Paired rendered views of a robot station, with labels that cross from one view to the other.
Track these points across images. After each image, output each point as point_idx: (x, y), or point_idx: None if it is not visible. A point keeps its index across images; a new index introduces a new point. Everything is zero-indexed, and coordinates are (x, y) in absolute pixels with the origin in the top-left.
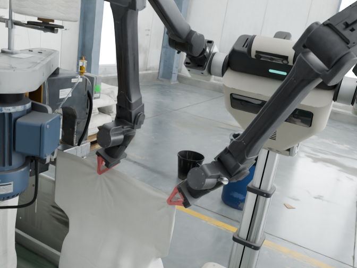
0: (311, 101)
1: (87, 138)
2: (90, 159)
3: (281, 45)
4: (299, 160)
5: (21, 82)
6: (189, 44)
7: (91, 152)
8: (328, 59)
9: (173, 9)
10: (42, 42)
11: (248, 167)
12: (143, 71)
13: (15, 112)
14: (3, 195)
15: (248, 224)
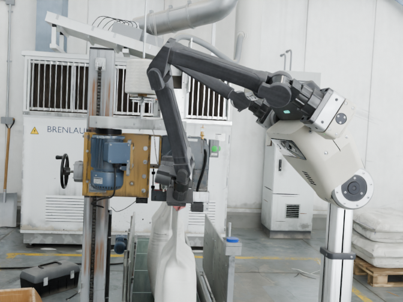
0: (291, 130)
1: (391, 269)
2: (384, 293)
3: None
4: None
5: (105, 122)
6: (232, 100)
7: (394, 288)
8: None
9: (204, 76)
10: (402, 169)
11: (187, 170)
12: None
13: (107, 139)
14: (98, 185)
15: (321, 293)
